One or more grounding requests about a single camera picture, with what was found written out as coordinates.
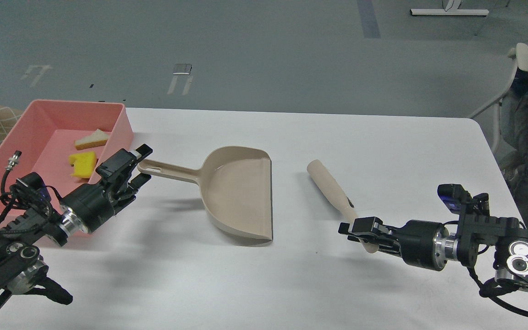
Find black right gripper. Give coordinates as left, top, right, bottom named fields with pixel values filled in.
left=339, top=217, right=457, bottom=271

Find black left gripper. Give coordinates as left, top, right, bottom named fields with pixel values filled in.
left=60, top=144, right=153, bottom=234

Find white bread slice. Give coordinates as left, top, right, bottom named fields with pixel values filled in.
left=74, top=129, right=110, bottom=150

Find yellow sponge piece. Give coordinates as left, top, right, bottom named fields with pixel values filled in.
left=68, top=152, right=97, bottom=178

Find beige hand brush black bristles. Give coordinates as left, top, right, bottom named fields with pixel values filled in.
left=306, top=159, right=379, bottom=254

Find beige plastic dustpan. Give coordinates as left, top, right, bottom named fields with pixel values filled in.
left=137, top=146, right=273, bottom=241

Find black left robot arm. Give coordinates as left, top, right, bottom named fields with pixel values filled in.
left=0, top=144, right=152, bottom=309

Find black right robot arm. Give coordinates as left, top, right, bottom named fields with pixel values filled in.
left=339, top=184, right=528, bottom=317

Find pink plastic bin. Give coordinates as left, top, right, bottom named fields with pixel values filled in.
left=0, top=99, right=133, bottom=215

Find grey floor plate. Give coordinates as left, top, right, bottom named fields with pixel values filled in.
left=172, top=63, right=193, bottom=76

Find white table leg base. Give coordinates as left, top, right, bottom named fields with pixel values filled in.
left=409, top=0, right=490, bottom=17

